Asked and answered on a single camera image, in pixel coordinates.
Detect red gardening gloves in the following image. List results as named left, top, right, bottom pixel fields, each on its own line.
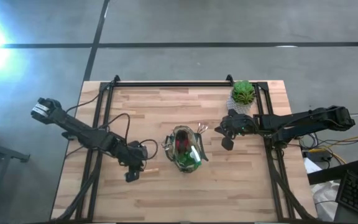
left=175, top=129, right=191, bottom=153

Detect black metal table frame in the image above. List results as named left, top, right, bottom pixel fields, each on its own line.
left=54, top=74, right=316, bottom=222

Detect black keyboard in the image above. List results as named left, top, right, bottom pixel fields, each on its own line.
left=335, top=170, right=358, bottom=222

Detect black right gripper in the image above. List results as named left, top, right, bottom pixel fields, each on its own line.
left=214, top=113, right=258, bottom=152

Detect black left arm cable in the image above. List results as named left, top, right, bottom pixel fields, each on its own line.
left=106, top=112, right=132, bottom=146

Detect black desk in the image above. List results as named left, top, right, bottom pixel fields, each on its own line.
left=307, top=159, right=358, bottom=186

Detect white plastic bag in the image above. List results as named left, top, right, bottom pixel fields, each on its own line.
left=303, top=157, right=341, bottom=222

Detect yellow cable bundle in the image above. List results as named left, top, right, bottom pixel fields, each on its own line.
left=303, top=132, right=358, bottom=166

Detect white green spray bottle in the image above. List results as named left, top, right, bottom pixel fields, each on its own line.
left=181, top=144, right=202, bottom=167

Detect beige green gardening bag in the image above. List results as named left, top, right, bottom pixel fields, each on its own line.
left=163, top=124, right=209, bottom=174

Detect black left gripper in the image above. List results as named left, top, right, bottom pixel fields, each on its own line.
left=116, top=139, right=149, bottom=184

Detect potted succulent triangle-pattern pot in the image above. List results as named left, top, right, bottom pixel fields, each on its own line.
left=226, top=80, right=257, bottom=114

